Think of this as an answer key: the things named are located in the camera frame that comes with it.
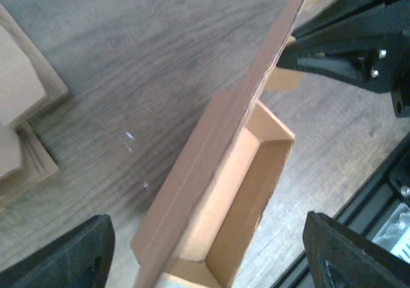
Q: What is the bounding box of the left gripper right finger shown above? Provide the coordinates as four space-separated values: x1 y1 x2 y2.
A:
303 211 409 287

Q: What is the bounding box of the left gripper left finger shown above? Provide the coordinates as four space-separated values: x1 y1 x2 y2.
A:
1 214 115 287

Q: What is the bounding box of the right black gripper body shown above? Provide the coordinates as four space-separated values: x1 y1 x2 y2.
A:
363 0 409 118

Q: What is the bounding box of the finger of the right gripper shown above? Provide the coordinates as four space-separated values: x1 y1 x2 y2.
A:
275 28 404 92
293 0 401 38

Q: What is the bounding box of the cardboard box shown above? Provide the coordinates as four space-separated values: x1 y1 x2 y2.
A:
131 0 305 287

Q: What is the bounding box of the stack of flat cardboard sheets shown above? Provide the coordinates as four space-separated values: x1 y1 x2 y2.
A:
1 7 68 206

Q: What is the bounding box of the black aluminium frame rail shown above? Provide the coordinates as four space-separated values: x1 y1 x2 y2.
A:
272 135 409 287

